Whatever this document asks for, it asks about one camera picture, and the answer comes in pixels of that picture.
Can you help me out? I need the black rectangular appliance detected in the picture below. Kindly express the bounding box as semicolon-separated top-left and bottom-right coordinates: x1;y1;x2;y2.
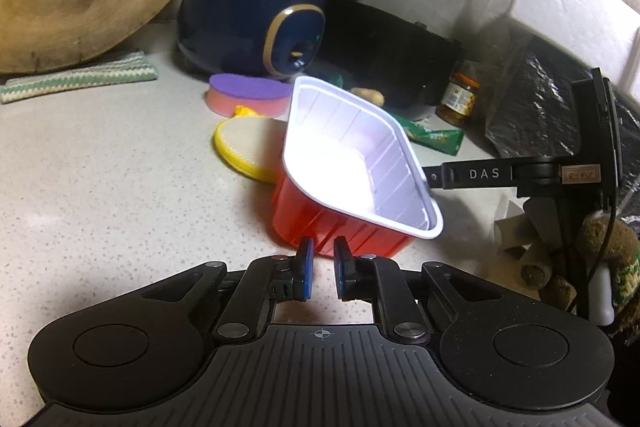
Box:
312;0;463;120

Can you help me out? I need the white plastic object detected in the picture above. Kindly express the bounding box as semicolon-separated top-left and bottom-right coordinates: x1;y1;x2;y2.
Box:
590;267;616;325

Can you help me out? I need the yellow-rimmed round scrubber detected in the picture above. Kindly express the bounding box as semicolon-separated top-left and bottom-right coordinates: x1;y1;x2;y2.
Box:
213;105;291;184

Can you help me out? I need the green snack wrapper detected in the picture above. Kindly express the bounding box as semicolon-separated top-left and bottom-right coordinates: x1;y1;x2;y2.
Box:
387;109;465;156

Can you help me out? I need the red and white plastic tray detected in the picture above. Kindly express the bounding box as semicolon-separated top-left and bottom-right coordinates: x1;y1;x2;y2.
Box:
270;76;445;258

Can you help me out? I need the green striped knitted cloth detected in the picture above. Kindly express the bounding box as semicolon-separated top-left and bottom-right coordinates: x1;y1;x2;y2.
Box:
0;51;158;104

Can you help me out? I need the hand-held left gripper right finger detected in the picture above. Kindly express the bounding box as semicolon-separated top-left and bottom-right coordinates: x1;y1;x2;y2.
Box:
334;236;506;345

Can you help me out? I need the black plastic-wrapped oven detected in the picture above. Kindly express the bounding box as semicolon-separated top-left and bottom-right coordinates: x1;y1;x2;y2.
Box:
485;37;640;202

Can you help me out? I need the navy blue rice cooker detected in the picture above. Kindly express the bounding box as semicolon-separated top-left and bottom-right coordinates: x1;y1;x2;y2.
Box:
176;0;327;80

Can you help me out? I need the pink and purple sponge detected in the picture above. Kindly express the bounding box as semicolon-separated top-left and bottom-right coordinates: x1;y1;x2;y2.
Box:
207;73;293;118

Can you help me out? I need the glass jar with orange lid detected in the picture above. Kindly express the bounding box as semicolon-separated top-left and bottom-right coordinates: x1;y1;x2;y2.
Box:
436;61;481;126

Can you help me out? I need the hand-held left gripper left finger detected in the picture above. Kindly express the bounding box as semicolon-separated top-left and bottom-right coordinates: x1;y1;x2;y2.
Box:
142;237;315;345

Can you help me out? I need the small brown potato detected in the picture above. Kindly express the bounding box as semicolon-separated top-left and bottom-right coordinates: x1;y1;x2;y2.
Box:
350;87;385;108

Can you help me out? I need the brown round lump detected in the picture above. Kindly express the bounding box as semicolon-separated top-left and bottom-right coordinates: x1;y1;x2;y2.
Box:
545;279;576;310

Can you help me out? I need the white foam box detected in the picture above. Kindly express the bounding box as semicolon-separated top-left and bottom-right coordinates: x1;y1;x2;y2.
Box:
505;0;640;100

